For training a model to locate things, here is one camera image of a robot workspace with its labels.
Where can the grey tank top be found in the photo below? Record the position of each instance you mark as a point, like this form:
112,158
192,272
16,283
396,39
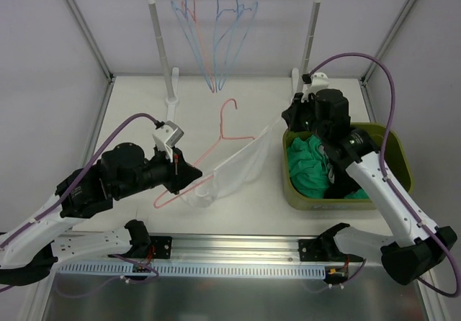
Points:
330,168

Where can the light blue wire hanger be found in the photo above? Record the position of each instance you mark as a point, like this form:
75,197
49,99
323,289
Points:
179,13

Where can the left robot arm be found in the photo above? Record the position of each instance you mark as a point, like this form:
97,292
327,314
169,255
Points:
121,172

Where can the white clothes rack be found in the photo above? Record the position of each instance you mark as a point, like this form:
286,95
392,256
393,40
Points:
171,75

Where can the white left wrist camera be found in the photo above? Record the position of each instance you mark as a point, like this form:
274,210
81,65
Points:
166,136

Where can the aluminium mounting rail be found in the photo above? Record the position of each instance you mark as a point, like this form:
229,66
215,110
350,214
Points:
236,249

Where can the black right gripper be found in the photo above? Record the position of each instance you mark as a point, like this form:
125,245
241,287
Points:
294,112

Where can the white slotted cable duct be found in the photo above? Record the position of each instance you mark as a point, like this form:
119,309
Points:
113,268

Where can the pink wire hanger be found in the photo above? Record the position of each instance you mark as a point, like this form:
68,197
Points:
197,43

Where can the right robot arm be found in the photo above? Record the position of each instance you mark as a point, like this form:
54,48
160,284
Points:
417,243

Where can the white tank top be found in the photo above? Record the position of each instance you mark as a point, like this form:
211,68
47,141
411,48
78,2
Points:
229,176

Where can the green tank top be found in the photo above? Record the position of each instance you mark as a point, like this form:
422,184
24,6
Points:
307,169

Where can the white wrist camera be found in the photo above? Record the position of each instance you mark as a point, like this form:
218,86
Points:
166,136
314,83

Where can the olive green plastic basin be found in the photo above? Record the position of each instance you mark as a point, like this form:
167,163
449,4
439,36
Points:
392,148

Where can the black tank top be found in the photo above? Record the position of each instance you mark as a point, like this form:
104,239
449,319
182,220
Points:
341,186

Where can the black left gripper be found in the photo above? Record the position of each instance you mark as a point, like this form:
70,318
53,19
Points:
174,176

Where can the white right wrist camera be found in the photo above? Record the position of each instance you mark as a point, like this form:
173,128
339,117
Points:
314,83

